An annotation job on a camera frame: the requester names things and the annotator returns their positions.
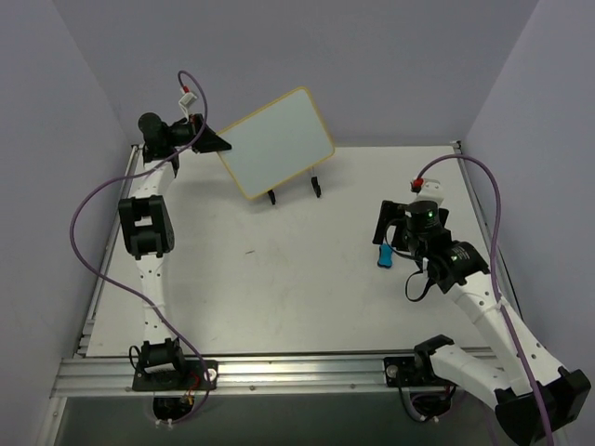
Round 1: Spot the blue whiteboard eraser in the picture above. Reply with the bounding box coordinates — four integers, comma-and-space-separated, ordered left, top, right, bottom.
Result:
377, 243, 393, 269

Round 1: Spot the yellow framed whiteboard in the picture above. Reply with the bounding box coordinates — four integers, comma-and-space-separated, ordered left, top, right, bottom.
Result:
218, 86, 336, 200

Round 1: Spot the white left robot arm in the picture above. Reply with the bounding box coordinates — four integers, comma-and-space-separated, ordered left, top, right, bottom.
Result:
118, 112, 231, 389

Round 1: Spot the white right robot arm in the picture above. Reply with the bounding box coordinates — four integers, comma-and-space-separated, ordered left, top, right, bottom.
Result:
373, 201, 591, 445

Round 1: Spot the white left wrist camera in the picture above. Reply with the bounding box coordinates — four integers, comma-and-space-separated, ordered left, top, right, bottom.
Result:
178, 90, 197, 121

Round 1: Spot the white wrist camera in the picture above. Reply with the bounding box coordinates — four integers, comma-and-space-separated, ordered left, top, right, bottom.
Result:
178, 90, 197, 121
411, 178, 444, 206

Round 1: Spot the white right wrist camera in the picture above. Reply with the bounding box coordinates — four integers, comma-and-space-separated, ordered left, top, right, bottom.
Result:
411, 178, 444, 206

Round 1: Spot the black wire easel stand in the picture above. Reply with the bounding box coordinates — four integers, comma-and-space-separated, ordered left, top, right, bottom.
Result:
281, 167, 322, 198

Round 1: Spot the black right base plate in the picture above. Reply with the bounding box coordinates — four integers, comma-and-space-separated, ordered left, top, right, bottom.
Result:
383, 356, 433, 387

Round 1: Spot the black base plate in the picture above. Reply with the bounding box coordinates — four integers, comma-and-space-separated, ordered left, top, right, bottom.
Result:
383, 356, 433, 387
132, 360, 218, 392

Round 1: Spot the aluminium front rail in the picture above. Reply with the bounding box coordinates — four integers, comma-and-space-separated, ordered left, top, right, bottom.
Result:
50, 351, 413, 398

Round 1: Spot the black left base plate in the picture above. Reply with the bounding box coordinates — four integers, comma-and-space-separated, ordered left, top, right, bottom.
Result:
132, 360, 218, 392

